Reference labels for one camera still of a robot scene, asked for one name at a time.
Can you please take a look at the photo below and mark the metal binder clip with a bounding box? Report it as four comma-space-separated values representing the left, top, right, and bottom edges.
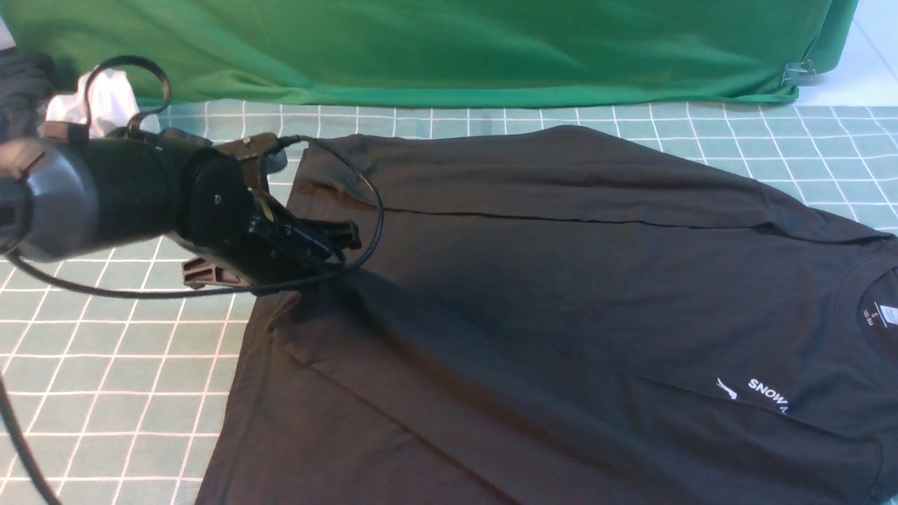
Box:
779, 60, 817, 87

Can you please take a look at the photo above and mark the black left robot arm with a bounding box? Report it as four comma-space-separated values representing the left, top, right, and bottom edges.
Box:
2, 128, 362, 290

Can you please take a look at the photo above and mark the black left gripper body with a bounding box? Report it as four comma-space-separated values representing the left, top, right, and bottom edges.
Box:
221, 191, 347, 285

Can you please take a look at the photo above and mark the green checkered tablecloth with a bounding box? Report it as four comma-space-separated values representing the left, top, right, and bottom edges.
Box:
2, 100, 897, 504

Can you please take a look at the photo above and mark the crumpled white cloth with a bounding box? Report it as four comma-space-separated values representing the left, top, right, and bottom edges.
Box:
45, 69, 139, 138

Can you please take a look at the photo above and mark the crumpled dark gray garment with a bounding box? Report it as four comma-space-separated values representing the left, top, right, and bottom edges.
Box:
1, 49, 55, 144

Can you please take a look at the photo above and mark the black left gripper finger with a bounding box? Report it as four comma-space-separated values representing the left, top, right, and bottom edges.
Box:
182, 257, 243, 290
309, 221, 361, 252

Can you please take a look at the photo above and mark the green backdrop cloth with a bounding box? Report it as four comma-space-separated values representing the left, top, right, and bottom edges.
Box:
2, 1, 857, 108

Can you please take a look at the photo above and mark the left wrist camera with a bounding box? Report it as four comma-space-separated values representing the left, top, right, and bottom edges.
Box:
213, 133, 288, 176

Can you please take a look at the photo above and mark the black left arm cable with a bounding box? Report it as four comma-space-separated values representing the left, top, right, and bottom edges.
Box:
0, 55, 385, 505

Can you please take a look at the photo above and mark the dark gray long-sleeve top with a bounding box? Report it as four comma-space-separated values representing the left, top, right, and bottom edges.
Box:
196, 126, 897, 504

